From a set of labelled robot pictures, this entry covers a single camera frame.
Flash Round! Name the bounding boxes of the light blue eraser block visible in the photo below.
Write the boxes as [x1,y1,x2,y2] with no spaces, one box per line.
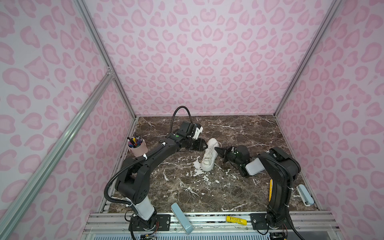
[171,203,194,235]

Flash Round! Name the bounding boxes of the aluminium corner frame post left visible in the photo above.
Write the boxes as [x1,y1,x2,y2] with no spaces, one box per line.
[74,0,137,120]

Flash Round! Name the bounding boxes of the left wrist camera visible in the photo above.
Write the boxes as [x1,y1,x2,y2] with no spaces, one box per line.
[178,122,203,140]

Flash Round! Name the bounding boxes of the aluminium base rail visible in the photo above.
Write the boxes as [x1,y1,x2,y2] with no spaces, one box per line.
[81,211,344,240]

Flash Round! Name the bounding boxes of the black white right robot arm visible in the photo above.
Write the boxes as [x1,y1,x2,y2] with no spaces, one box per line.
[215,145,301,229]

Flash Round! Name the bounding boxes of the aluminium corner frame post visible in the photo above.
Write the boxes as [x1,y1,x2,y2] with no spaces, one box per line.
[74,0,137,120]
[274,0,344,120]

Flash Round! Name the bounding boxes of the white knit sneaker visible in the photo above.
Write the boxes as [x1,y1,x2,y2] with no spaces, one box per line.
[201,138,220,172]

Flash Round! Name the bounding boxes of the aluminium corner frame post right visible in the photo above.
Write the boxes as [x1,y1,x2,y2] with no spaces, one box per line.
[274,0,344,120]

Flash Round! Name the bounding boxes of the diagonal aluminium frame bar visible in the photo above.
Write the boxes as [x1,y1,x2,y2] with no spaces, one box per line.
[1,72,114,240]

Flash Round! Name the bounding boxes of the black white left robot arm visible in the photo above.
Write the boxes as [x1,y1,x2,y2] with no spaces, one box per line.
[115,134,208,231]

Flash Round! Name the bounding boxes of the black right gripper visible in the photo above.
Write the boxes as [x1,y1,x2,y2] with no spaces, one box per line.
[214,146,244,167]

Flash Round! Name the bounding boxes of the yellow calculator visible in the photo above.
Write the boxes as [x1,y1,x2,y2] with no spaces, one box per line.
[269,179,273,202]

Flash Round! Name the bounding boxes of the pink pen cup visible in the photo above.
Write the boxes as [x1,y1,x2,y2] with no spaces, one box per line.
[129,138,149,157]

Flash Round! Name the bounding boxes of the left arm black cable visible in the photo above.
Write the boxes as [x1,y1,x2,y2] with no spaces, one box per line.
[103,105,194,206]

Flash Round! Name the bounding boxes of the yellow marker tube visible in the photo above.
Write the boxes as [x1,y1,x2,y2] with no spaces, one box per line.
[226,216,247,226]

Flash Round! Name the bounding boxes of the light blue stapler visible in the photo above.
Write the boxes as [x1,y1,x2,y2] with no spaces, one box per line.
[296,184,315,207]

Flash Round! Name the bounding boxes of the coloured pens in cup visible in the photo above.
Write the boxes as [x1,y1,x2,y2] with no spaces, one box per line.
[127,136,144,148]

